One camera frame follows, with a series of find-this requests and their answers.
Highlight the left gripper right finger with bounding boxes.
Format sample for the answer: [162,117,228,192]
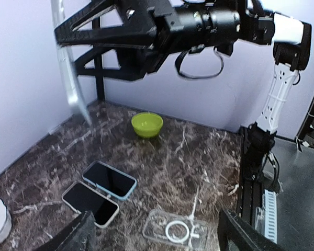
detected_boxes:
[217,210,284,250]

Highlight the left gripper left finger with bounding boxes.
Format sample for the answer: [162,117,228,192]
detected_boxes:
[36,211,96,250]

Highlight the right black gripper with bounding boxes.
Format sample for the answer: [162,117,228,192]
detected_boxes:
[54,1,182,82]

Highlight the clear white phone case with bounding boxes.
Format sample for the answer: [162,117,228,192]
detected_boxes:
[61,180,120,229]

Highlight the light blue phone case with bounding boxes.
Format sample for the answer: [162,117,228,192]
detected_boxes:
[82,161,138,201]

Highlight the transparent clear phone case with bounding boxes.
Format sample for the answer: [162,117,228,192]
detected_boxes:
[142,209,209,250]

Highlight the white phone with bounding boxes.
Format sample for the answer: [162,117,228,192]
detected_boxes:
[51,0,92,126]

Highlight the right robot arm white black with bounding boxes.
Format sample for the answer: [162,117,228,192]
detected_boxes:
[51,1,311,180]

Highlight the green bowl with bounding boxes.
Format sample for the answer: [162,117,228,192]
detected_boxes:
[131,112,163,138]

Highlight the right black frame post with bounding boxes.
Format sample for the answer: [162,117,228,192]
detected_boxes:
[92,18,105,101]

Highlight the white slotted cable duct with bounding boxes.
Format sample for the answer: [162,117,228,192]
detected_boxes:
[263,189,277,243]

